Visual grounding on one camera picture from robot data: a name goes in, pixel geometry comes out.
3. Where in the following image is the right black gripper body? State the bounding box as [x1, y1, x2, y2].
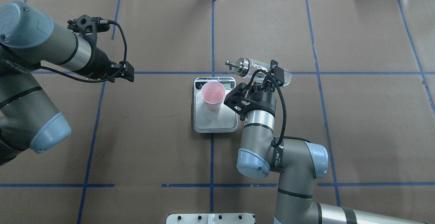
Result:
[248, 81, 276, 116]

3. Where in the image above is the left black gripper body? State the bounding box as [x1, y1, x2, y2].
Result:
[90, 47, 122, 82]

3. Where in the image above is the pink paper cup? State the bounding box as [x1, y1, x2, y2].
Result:
[201, 81, 226, 110]

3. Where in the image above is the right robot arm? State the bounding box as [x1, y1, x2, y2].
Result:
[225, 83, 414, 224]

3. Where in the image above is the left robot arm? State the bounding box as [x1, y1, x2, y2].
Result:
[0, 1, 134, 165]

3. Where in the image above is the silver electronic kitchen scale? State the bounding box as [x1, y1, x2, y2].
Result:
[193, 77, 238, 134]

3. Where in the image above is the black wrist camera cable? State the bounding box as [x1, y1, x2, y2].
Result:
[271, 78, 311, 148]

